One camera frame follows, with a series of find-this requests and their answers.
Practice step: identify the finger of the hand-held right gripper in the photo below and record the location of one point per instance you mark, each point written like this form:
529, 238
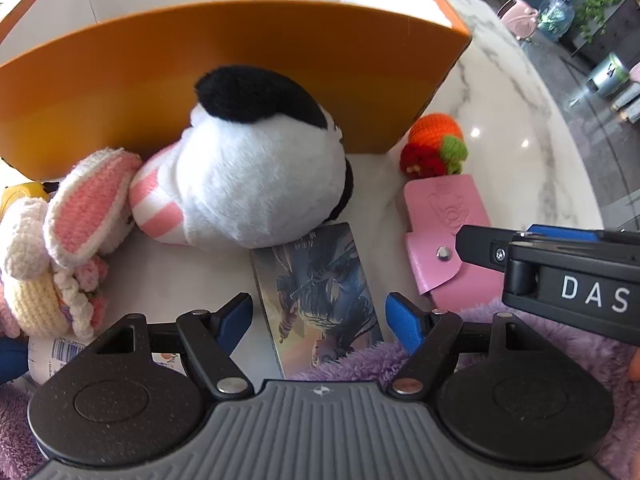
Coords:
482, 250
565, 230

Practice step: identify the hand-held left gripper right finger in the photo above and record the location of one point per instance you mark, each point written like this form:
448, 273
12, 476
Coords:
405, 322

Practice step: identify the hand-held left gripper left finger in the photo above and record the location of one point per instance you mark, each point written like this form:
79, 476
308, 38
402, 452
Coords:
237, 317

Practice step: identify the pink leather key pouch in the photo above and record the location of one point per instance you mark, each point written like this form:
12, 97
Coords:
440, 220

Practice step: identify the illustrated card box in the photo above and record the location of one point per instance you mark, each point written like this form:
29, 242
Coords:
320, 300

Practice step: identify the crochet orange with flower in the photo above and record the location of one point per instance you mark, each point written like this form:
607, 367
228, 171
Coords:
432, 135

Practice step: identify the yellow round tape measure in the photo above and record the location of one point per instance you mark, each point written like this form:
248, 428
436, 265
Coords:
20, 194

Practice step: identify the orange cardboard box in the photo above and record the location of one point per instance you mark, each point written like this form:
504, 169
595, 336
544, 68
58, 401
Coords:
250, 60

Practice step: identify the purple fluffy cloth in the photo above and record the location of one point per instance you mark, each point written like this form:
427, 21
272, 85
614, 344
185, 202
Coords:
590, 360

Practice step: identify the panda plush toy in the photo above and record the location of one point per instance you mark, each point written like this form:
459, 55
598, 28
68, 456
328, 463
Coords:
250, 175

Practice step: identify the silver round bin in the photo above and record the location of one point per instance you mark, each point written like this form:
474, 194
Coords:
607, 75

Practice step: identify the crochet bunny doll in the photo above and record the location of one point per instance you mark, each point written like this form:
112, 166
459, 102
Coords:
85, 210

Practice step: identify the white bottle with barcode label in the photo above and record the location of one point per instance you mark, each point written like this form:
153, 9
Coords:
50, 360

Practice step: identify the blue object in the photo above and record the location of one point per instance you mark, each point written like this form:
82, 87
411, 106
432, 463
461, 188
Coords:
12, 360

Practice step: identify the green trailing plant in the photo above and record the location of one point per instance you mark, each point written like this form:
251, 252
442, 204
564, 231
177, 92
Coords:
602, 0

